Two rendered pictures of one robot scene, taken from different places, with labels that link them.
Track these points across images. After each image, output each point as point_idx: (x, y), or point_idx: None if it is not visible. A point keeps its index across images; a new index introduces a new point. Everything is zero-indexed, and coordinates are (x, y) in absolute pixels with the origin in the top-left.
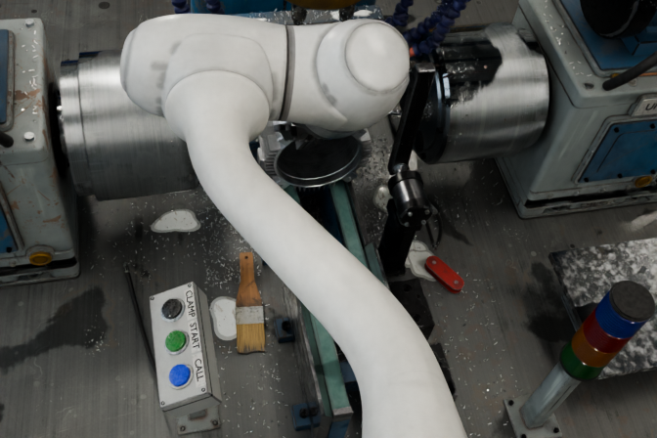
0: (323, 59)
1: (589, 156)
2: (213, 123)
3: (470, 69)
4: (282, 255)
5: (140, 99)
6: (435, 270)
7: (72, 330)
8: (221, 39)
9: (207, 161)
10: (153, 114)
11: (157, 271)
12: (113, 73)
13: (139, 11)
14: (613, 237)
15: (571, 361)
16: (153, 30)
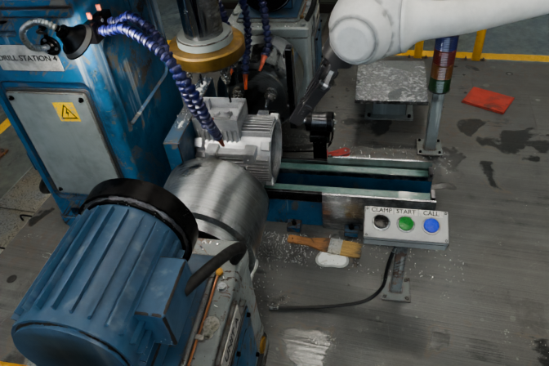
0: None
1: (314, 62)
2: (436, 2)
3: (271, 55)
4: None
5: (386, 42)
6: (335, 155)
7: (313, 353)
8: None
9: (463, 9)
10: (237, 185)
11: (282, 290)
12: (195, 192)
13: (37, 256)
14: (336, 93)
15: (444, 86)
16: (360, 6)
